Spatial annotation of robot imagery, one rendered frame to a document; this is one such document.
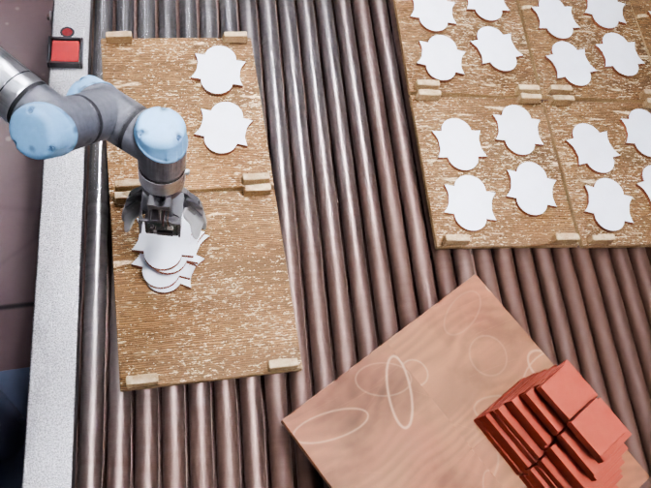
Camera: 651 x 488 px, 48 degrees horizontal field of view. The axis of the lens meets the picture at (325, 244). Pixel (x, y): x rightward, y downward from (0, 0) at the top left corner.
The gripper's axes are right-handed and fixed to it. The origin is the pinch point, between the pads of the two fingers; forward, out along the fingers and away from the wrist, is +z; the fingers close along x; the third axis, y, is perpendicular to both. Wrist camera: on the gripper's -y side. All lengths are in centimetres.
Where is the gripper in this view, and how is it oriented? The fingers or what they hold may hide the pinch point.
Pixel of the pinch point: (165, 221)
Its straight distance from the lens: 142.0
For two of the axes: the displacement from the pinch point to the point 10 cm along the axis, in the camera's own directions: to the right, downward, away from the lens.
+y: -0.2, 9.0, -4.3
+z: -1.9, 4.2, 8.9
